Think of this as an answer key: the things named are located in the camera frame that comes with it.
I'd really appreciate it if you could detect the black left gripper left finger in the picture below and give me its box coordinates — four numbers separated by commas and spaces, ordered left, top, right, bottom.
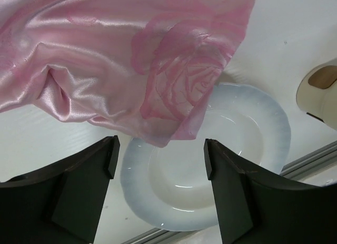
1, 136, 120, 243

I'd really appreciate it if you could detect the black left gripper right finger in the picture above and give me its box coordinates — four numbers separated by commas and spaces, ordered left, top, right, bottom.
204, 139, 336, 243

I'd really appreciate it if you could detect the white blue-rimmed plate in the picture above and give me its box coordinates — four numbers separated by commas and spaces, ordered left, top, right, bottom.
121, 83, 291, 231

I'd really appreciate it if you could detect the metal cup with tan band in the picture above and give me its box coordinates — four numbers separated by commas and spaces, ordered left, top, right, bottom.
296, 59, 336, 130

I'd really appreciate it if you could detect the pink satin rose cloth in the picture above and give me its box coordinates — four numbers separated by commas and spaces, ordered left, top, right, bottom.
1, 0, 256, 147

